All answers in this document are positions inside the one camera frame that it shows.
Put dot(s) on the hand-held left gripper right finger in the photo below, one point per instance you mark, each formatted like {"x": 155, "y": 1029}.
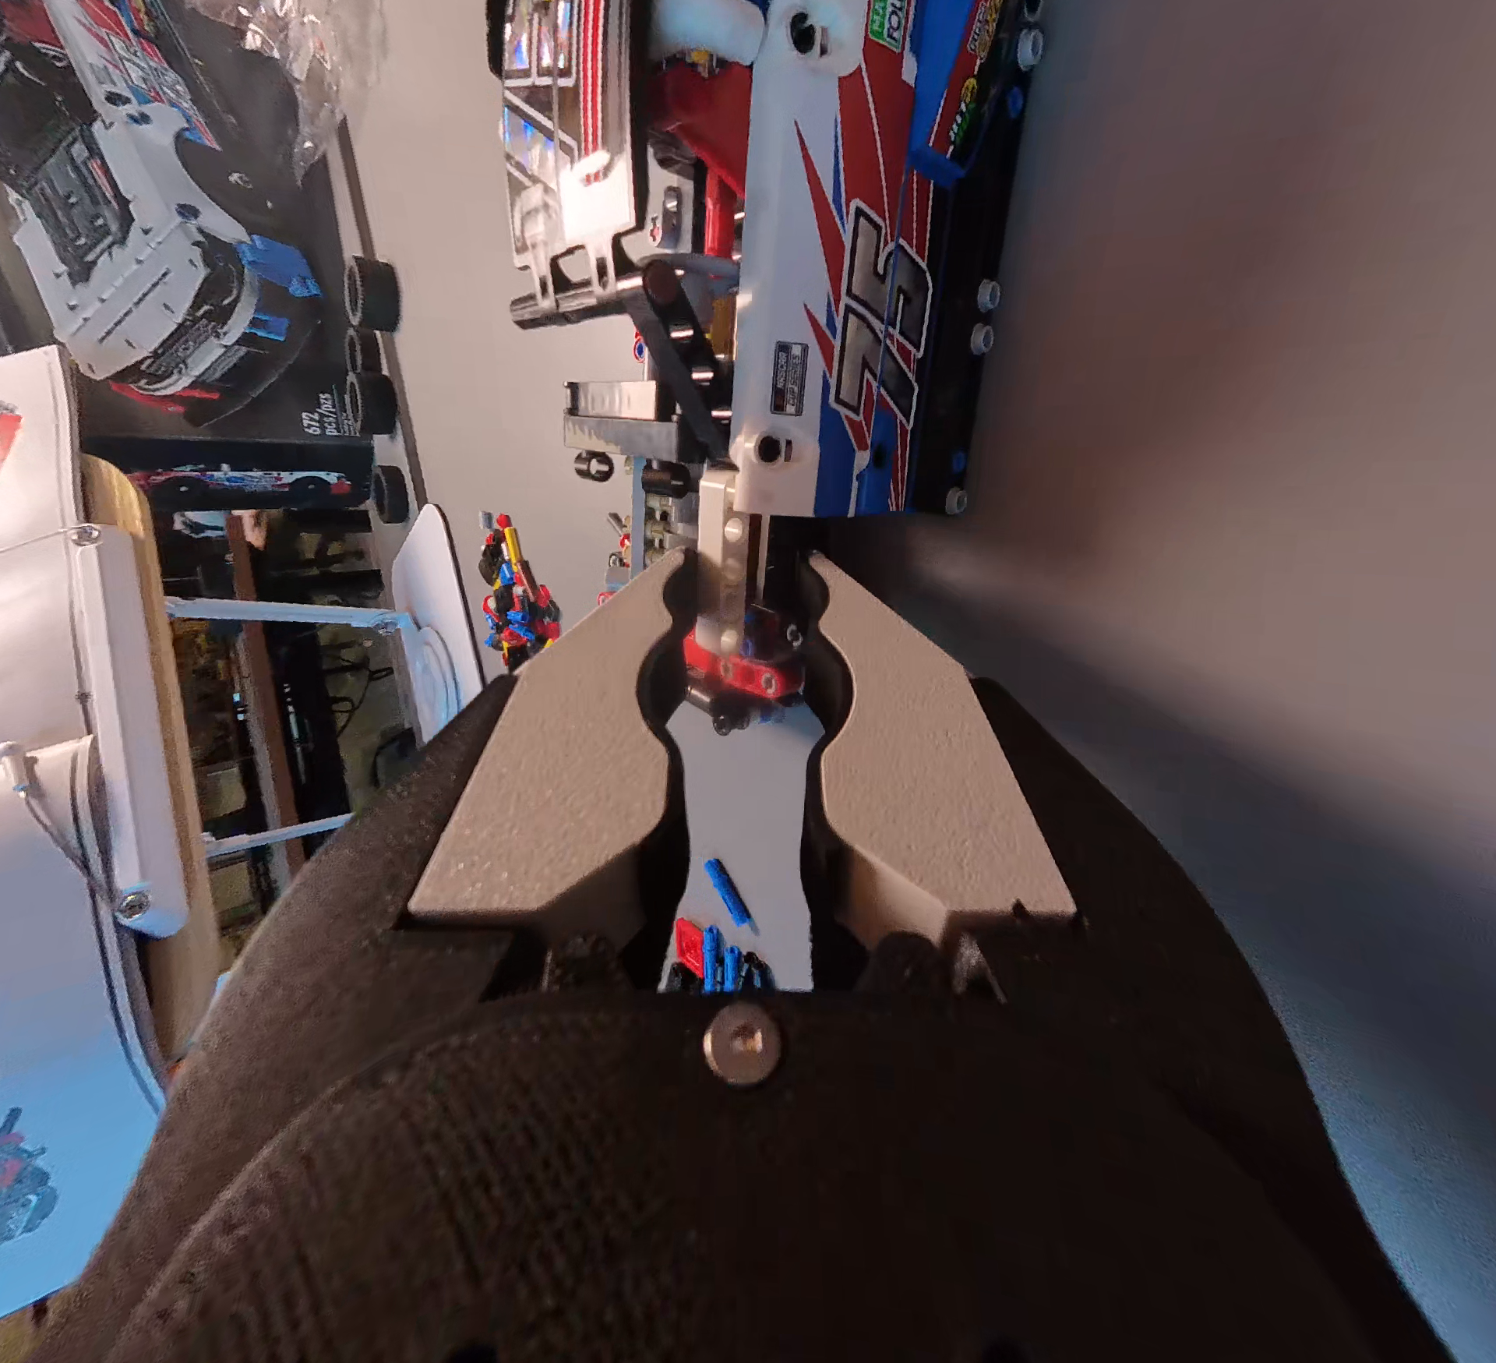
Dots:
{"x": 936, "y": 802}

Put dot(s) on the pile of blue lego pieces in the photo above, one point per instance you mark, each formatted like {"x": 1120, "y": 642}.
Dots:
{"x": 719, "y": 942}

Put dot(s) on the lego race car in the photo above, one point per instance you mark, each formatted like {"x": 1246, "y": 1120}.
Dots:
{"x": 819, "y": 217}

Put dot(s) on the black lego box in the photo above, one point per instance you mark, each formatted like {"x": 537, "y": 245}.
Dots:
{"x": 141, "y": 217}

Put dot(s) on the lego instruction booklet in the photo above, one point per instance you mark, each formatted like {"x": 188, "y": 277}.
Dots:
{"x": 48, "y": 918}

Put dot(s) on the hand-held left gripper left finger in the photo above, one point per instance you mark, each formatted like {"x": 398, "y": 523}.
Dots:
{"x": 550, "y": 791}

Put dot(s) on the pile of mixed lego pieces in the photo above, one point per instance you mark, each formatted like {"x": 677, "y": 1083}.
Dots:
{"x": 514, "y": 592}

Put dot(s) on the white book stand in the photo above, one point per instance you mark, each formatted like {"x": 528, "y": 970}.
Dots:
{"x": 141, "y": 743}

